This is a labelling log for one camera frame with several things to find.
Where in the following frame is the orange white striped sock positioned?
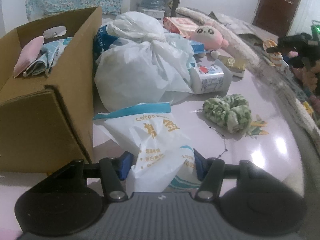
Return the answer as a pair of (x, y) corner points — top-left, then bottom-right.
(263, 39), (289, 72)

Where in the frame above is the white cotton pad bag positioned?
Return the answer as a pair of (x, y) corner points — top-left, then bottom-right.
(93, 102), (200, 194)

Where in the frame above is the pink glitter sponge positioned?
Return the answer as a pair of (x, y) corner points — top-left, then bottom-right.
(13, 36), (44, 78)

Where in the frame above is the grey star-patterned blanket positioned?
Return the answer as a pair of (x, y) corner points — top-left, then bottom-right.
(237, 33), (320, 131)

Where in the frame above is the brown wooden door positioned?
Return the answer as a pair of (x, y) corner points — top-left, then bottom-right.
(253, 0), (300, 37)

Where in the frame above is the green patterned scrunchie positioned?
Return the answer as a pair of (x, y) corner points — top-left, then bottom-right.
(202, 94), (252, 134)

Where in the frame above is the plaid pink pillow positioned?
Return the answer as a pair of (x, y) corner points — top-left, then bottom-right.
(209, 11), (278, 41)

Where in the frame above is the gold foil packet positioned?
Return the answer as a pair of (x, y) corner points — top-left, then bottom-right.
(218, 55), (247, 78)

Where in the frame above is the white strawberry tissue pack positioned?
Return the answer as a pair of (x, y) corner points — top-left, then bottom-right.
(190, 65), (224, 94)

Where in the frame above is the pink panda plush toy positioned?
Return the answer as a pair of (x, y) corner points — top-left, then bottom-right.
(190, 25), (229, 59)

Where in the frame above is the brown cardboard box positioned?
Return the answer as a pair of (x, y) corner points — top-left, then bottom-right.
(1, 7), (102, 173)

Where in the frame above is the white knotted plastic bag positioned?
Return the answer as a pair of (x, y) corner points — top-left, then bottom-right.
(93, 11), (195, 112)

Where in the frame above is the blue tissue box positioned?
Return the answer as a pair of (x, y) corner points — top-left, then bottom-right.
(190, 41), (207, 55)

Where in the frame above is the pink wet wipes pack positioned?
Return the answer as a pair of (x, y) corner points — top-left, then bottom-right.
(163, 17), (198, 38)

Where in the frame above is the white water dispenser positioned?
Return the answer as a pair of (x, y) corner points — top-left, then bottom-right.
(138, 7), (165, 21)

